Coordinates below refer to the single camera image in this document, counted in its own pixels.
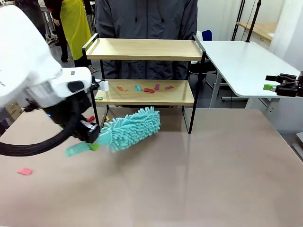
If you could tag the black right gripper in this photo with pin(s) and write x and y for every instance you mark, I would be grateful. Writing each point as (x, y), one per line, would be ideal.
(292, 88)

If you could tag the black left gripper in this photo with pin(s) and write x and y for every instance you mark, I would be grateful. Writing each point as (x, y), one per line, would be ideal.
(86, 132)

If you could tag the teal microfiber duster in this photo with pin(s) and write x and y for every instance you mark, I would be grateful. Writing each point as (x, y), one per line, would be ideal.
(135, 128)

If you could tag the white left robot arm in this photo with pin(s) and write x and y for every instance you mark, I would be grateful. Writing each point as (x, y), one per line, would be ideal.
(26, 54)

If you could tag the yellow paper scrap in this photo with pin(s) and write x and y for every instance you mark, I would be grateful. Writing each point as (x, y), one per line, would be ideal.
(106, 118)

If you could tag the white side table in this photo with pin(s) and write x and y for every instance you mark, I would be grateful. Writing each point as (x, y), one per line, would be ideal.
(243, 63)

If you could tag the wooden background desk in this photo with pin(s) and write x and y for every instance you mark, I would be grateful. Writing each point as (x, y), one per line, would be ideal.
(260, 28)

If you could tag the orange-red paper scrap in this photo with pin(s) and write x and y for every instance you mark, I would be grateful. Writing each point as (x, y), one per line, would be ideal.
(121, 88)

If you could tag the black tripod stand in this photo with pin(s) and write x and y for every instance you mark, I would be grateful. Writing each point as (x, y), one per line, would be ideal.
(251, 21)

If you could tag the grey metal table foot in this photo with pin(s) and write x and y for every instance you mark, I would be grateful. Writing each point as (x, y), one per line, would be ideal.
(298, 147)

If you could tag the blue paper scrap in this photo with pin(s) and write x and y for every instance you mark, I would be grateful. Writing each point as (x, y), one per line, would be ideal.
(138, 88)

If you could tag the pink-red paper scrap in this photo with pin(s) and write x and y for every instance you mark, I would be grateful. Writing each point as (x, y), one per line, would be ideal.
(24, 171)

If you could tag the blue office chair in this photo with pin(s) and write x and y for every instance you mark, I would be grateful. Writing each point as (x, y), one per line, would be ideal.
(206, 35)

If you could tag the pink paper scrap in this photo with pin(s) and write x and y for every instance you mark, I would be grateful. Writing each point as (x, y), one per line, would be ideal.
(157, 86)

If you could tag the cardboard box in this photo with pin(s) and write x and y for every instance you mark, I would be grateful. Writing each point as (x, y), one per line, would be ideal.
(11, 108)

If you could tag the magenta paper scrap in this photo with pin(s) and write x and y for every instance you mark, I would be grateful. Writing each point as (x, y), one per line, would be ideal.
(169, 87)

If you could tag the person in black clothes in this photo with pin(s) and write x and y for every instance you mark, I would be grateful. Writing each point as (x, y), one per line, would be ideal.
(60, 30)

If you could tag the person in yellow apron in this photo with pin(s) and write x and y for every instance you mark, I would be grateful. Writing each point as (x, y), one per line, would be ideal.
(75, 26)

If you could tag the person in grey jacket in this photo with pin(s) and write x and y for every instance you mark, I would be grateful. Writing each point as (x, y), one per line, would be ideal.
(146, 19)

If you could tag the person in grey top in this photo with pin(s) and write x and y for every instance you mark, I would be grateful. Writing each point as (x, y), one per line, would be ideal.
(35, 14)

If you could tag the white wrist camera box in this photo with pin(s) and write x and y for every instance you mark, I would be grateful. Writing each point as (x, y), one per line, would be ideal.
(104, 85)

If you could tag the two-tier wooden shelf black frame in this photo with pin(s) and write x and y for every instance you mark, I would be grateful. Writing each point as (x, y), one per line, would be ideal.
(144, 53)

